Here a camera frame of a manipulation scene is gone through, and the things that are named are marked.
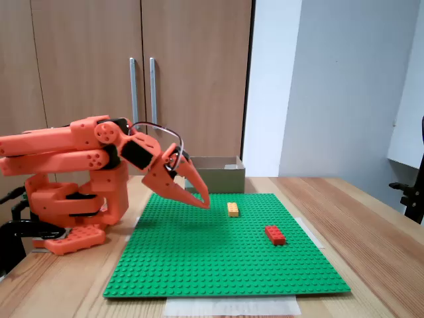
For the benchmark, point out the red lego block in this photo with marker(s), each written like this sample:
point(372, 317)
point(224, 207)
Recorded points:
point(275, 235)

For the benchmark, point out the black table clamp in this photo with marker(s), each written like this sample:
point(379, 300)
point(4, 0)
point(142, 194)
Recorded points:
point(30, 227)

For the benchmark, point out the yellow lego block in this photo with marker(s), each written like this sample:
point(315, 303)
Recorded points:
point(233, 209)

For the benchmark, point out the wide masking tape strip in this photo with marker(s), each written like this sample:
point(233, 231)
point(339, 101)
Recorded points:
point(232, 306)

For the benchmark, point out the white furniture panel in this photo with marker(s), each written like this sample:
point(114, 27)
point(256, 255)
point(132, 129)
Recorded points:
point(410, 99)

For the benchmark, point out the small masking tape strip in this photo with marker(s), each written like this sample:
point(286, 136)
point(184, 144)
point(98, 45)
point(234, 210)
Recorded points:
point(132, 232)

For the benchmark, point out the black camera stand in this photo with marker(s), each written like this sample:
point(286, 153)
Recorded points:
point(414, 198)

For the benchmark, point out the green lego baseplate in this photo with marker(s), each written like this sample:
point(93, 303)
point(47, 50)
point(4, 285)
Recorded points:
point(215, 258)

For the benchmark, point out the open cardboard box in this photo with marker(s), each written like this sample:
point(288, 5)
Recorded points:
point(222, 179)

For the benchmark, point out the wooden cabinet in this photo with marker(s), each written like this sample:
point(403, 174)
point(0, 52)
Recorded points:
point(83, 49)

